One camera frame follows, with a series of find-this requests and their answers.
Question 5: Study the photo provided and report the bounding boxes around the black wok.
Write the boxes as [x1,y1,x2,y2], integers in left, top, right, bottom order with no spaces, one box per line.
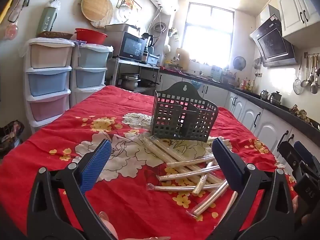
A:
[138,78,160,88]

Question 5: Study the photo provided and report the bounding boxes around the tall pastel drawer unit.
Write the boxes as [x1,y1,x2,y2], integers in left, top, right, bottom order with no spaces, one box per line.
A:
[24,37,76,132]

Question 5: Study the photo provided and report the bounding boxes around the black microwave oven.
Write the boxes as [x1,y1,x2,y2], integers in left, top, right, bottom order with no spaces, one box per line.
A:
[117,31,147,62]

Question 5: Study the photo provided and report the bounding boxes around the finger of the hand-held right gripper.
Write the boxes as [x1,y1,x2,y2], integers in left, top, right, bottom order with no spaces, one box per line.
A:
[294,141,320,173]
[278,142,304,178]

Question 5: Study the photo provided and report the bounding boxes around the black range hood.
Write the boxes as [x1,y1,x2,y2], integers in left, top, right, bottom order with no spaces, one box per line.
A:
[250,13,298,68]

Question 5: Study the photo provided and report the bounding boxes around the pile of ginger roots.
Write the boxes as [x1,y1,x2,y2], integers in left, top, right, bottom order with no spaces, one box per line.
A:
[289,104,314,125]

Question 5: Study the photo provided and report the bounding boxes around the steel cooking pot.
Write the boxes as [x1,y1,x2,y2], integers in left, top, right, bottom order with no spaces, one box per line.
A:
[119,73,141,91]

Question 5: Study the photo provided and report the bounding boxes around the red floral tablecloth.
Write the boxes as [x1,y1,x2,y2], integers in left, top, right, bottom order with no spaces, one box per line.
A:
[0,85,298,240]

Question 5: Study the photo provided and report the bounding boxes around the kitchen window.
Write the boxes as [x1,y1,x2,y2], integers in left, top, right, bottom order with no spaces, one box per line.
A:
[183,2,235,68]

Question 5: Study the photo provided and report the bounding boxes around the green perforated utensil basket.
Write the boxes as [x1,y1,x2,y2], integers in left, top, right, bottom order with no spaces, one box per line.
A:
[150,81,219,143]

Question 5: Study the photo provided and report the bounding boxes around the red plastic basin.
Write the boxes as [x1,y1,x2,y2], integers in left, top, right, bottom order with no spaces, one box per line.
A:
[74,28,108,45]

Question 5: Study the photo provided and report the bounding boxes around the short pastel drawer unit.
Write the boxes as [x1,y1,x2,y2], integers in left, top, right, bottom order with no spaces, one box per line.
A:
[71,44,113,105]

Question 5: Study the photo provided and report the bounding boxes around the black kitchen countertop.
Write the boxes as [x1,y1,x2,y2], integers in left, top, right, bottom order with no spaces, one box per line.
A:
[159,68,320,132]

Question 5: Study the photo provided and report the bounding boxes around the green hanging bag holder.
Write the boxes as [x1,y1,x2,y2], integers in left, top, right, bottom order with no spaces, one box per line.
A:
[37,1,62,37]

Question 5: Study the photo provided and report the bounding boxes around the person's right hand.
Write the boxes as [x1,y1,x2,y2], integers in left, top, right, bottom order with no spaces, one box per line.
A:
[292,194,312,228]

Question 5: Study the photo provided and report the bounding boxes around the small round fan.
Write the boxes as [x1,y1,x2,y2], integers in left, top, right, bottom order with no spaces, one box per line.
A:
[233,56,247,71]

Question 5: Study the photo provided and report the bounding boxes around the grey storage box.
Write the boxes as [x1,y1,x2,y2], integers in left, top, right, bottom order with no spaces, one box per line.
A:
[104,23,139,39]

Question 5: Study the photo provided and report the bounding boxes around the pile of chopsticks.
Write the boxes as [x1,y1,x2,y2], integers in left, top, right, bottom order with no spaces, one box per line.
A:
[142,133,238,218]

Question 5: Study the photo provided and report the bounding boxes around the steel kettle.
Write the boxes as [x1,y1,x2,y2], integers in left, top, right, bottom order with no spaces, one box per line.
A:
[260,89,283,106]

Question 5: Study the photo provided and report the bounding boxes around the black electric kettle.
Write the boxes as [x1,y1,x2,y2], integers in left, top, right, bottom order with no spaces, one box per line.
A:
[142,33,155,48]

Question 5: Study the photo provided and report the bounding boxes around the white upper cabinets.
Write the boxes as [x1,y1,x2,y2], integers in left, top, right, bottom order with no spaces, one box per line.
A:
[259,0,320,34]

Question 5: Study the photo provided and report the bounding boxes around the row of hanging kitchen utensils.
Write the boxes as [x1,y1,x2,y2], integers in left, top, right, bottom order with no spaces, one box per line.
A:
[293,52,320,96]

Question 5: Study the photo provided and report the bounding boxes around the person's left hand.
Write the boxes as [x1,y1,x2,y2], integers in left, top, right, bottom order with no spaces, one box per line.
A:
[99,211,119,240]

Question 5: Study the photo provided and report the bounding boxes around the round bamboo tray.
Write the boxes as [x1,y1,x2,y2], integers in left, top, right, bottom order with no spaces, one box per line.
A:
[80,0,114,22]

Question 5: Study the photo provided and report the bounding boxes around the beige jug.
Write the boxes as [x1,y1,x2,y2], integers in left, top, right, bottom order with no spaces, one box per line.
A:
[176,47,190,70]

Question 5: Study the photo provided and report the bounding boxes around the brown wicker basket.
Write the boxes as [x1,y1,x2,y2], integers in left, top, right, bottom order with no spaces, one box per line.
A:
[37,31,74,40]

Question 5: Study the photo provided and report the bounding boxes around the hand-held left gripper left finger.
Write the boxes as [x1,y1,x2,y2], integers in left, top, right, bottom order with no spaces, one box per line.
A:
[26,139,118,240]

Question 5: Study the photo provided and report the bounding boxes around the dark patterned bag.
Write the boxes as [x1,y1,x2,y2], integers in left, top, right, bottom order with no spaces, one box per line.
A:
[0,119,25,158]

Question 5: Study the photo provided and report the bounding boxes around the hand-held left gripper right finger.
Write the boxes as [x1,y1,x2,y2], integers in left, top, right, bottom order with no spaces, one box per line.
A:
[212,138,296,240]

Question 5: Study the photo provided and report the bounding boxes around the wall picture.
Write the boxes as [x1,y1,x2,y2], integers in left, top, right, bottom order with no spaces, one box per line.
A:
[119,0,142,13]

